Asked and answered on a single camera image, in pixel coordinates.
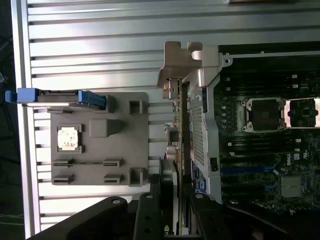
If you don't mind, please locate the green motherboard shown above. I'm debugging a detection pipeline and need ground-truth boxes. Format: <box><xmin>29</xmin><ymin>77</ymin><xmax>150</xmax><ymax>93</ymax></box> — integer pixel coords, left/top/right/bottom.
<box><xmin>219</xmin><ymin>69</ymin><xmax>320</xmax><ymax>218</ymax></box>

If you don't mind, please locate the blue expansion slot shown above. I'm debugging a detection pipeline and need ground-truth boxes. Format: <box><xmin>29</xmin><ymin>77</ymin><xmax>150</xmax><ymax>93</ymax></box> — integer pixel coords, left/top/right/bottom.
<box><xmin>221</xmin><ymin>166</ymin><xmax>280</xmax><ymax>175</ymax></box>

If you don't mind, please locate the grey plastic parts rack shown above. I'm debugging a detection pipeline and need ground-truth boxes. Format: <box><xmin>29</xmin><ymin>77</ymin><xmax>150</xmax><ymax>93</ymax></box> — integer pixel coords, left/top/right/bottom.
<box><xmin>48</xmin><ymin>91</ymin><xmax>150</xmax><ymax>188</ymax></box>

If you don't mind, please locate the silver chipset heatsink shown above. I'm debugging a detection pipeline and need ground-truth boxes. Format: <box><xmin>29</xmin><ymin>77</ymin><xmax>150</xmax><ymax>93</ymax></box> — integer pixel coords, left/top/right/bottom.
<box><xmin>281</xmin><ymin>176</ymin><xmax>305</xmax><ymax>198</ymax></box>

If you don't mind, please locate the black open PC case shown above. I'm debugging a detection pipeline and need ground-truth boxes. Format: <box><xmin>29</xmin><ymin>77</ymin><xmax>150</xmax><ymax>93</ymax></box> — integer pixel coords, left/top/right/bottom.
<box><xmin>189</xmin><ymin>44</ymin><xmax>320</xmax><ymax>218</ymax></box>

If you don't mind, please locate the silver CPU chip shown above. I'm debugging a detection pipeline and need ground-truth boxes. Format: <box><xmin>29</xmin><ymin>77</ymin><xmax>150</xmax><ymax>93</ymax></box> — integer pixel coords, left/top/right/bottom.
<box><xmin>56</xmin><ymin>126</ymin><xmax>78</xmax><ymax>151</ymax></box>

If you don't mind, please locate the CPU socket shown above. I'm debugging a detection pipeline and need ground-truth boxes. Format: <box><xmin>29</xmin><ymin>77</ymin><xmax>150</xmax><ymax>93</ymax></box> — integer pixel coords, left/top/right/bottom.
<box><xmin>241</xmin><ymin>97</ymin><xmax>286</xmax><ymax>132</ymax></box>

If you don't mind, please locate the metal socket cover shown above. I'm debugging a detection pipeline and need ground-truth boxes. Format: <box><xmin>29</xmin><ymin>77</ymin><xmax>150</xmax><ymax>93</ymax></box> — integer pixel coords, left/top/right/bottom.
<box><xmin>283</xmin><ymin>97</ymin><xmax>320</xmax><ymax>130</ymax></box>

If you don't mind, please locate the silver hard disk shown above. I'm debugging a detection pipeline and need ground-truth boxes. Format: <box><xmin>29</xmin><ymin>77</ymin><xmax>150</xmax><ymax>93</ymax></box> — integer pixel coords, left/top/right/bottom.
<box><xmin>22</xmin><ymin>89</ymin><xmax>101</xmax><ymax>108</ymax></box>

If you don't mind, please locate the blue hard disk carrier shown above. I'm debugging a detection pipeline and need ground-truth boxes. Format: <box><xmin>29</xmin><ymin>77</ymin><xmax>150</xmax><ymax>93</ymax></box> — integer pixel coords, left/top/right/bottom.
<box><xmin>4</xmin><ymin>89</ymin><xmax>106</xmax><ymax>111</ymax></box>

